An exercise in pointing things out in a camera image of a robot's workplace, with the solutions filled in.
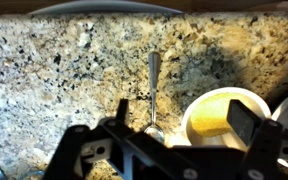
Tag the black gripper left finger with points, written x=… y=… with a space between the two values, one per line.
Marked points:
x=70 y=146

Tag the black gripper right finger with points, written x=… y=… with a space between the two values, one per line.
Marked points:
x=267 y=150

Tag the silver metal spoon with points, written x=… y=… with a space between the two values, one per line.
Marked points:
x=154 y=76

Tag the shallow steel bowl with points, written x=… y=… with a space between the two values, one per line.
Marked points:
x=250 y=100

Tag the yellow grainy food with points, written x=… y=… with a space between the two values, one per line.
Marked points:
x=210 y=115

